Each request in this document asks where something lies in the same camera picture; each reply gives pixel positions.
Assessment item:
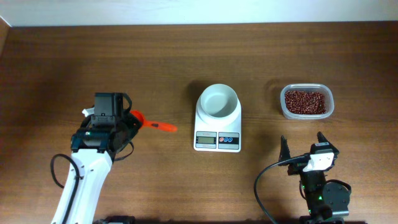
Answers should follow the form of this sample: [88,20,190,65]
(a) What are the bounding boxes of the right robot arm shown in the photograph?
[279,132,351,223]

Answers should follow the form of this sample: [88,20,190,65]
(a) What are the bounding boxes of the white bowl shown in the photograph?
[198,83,240,119]

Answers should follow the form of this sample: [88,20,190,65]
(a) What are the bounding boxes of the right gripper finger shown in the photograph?
[317,131,329,143]
[279,136,291,162]

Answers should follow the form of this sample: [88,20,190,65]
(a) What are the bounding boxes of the red beans in container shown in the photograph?
[284,91,326,115]

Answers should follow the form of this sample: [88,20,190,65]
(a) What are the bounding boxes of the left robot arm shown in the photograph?
[50,93,142,224]

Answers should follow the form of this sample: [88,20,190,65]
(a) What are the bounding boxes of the white digital kitchen scale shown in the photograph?
[193,98,242,153]

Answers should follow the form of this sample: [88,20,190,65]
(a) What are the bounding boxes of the orange measuring scoop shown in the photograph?
[130,110,178,133]

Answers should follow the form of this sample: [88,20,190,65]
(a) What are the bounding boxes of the clear plastic container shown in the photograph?
[280,83,335,120]

